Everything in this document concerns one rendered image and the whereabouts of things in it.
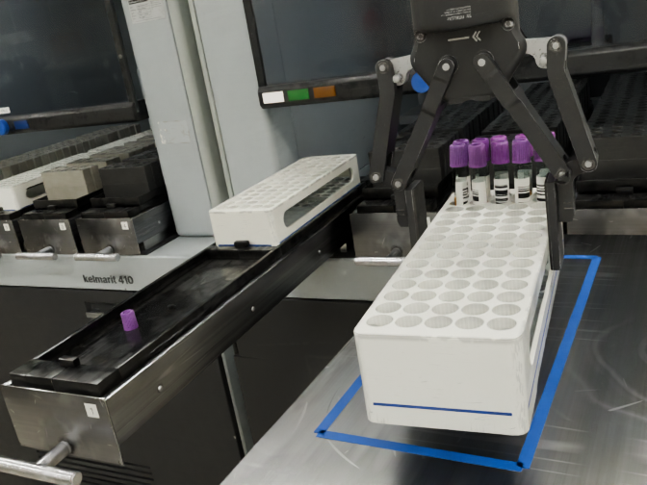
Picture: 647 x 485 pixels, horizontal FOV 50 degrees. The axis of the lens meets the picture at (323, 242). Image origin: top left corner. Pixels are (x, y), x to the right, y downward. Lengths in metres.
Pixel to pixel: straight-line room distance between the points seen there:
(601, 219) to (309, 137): 0.56
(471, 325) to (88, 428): 0.39
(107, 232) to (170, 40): 0.36
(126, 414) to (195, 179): 0.66
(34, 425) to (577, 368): 0.50
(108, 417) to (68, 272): 0.79
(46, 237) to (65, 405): 0.77
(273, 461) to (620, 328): 0.30
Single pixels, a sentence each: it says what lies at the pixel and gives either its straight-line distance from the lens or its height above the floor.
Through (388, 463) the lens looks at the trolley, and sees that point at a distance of 0.46.
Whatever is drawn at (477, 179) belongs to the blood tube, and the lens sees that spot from 0.63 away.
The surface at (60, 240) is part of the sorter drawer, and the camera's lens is 1.40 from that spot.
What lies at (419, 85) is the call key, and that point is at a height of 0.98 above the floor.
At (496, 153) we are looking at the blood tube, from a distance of 0.62.
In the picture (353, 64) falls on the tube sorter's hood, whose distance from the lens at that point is 1.05.
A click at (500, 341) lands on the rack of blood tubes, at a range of 0.40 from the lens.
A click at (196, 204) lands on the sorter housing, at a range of 1.28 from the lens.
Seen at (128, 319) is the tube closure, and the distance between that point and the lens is 0.78.
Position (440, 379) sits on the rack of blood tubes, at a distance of 0.42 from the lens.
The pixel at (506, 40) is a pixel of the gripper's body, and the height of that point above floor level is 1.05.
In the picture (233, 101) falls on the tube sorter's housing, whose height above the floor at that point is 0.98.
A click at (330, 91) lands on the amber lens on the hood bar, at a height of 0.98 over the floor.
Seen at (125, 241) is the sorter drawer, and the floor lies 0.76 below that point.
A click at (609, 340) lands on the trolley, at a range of 0.59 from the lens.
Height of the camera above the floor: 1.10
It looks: 18 degrees down
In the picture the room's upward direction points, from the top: 10 degrees counter-clockwise
